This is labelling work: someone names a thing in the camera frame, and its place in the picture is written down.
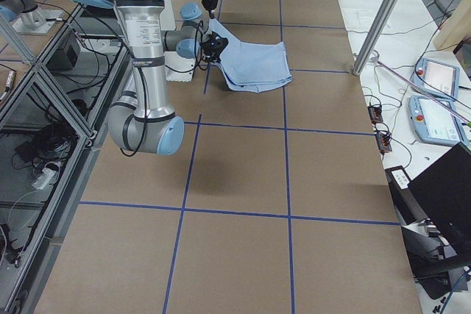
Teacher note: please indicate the light blue t-shirt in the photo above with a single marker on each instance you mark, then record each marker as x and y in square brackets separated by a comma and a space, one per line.
[251, 67]

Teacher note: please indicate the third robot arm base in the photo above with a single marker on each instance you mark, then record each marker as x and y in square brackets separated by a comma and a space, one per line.
[28, 17]

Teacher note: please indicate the orange connector block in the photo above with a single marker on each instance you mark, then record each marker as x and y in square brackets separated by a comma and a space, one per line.
[382, 132]

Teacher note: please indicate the white power strip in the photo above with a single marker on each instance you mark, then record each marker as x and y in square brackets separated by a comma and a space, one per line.
[47, 175]

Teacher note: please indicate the far blue teach pendant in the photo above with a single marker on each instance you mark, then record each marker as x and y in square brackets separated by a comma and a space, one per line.
[437, 78]

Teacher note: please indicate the blue teach pendant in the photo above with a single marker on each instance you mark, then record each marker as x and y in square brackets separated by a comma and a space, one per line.
[437, 78]
[434, 124]

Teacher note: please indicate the near blue teach pendant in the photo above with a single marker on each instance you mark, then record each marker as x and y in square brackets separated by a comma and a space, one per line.
[434, 124]

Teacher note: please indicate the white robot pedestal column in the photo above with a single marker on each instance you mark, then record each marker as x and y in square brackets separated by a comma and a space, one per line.
[178, 68]

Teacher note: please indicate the aluminium frame rack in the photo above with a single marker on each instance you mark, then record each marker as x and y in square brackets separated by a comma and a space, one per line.
[55, 111]

